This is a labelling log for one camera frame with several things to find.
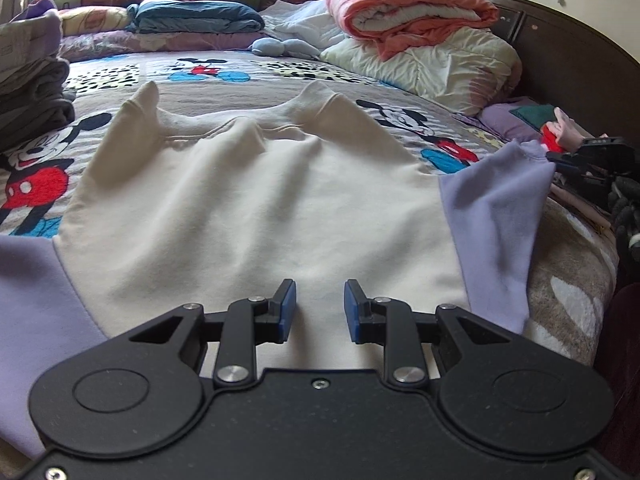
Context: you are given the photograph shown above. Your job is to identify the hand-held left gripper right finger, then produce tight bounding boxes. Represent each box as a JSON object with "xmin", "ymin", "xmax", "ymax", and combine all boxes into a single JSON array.
[{"xmin": 343, "ymin": 279, "xmax": 526, "ymax": 389}]

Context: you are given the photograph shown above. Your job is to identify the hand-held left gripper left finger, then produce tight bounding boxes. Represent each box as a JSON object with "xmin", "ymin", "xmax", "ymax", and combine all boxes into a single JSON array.
[{"xmin": 121, "ymin": 279, "xmax": 298, "ymax": 392}]

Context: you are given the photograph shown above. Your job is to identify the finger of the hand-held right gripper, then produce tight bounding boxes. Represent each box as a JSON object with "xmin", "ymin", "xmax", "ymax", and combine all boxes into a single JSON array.
[
  {"xmin": 579, "ymin": 135, "xmax": 628, "ymax": 153},
  {"xmin": 546, "ymin": 151, "xmax": 608, "ymax": 177}
]

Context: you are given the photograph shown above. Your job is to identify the cream and lavender sweatshirt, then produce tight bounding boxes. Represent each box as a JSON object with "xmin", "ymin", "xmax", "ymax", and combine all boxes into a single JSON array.
[{"xmin": 0, "ymin": 81, "xmax": 557, "ymax": 461}]

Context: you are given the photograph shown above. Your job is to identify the stack of folded clothes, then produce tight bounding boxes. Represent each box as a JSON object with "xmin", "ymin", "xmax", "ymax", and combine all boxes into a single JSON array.
[{"xmin": 0, "ymin": 0, "xmax": 77, "ymax": 153}]

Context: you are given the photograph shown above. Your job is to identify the person's right hand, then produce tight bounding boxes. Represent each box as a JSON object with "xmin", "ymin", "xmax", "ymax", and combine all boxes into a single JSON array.
[{"xmin": 609, "ymin": 179, "xmax": 640, "ymax": 263}]

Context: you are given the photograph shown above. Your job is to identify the purple printed pillow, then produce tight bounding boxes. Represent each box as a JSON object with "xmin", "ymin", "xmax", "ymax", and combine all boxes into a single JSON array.
[{"xmin": 477, "ymin": 97, "xmax": 583, "ymax": 153}]

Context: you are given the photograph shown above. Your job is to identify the dark wooden headboard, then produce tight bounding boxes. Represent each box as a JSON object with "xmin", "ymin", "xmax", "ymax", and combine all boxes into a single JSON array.
[{"xmin": 475, "ymin": 0, "xmax": 640, "ymax": 161}]

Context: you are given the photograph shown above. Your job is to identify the cartoon mouse printed blanket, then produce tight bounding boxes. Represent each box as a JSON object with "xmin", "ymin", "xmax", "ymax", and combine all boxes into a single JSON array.
[{"xmin": 0, "ymin": 52, "xmax": 621, "ymax": 366}]

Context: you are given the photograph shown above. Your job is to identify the cream satin quilt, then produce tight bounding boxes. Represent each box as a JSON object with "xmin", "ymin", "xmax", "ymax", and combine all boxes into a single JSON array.
[{"xmin": 320, "ymin": 27, "xmax": 522, "ymax": 117}]

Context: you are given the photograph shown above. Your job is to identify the person's maroon pants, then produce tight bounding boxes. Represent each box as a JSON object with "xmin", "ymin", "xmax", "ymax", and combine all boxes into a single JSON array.
[{"xmin": 592, "ymin": 280, "xmax": 640, "ymax": 466}]

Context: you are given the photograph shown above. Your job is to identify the light blue plush toy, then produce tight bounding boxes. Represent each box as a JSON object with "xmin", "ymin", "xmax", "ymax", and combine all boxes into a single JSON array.
[{"xmin": 249, "ymin": 37, "xmax": 321, "ymax": 60}]

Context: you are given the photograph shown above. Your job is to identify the white quilted pillow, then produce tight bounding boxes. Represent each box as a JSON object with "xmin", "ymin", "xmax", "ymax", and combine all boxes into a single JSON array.
[{"xmin": 260, "ymin": 0, "xmax": 351, "ymax": 58}]

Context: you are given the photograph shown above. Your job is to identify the blue folded blanket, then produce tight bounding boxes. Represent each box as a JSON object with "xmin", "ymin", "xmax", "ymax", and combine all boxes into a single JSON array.
[{"xmin": 126, "ymin": 0, "xmax": 265, "ymax": 35}]

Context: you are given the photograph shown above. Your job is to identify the yellow printed pillow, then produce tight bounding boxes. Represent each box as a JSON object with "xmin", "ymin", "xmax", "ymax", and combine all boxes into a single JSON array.
[{"xmin": 57, "ymin": 5, "xmax": 136, "ymax": 37}]

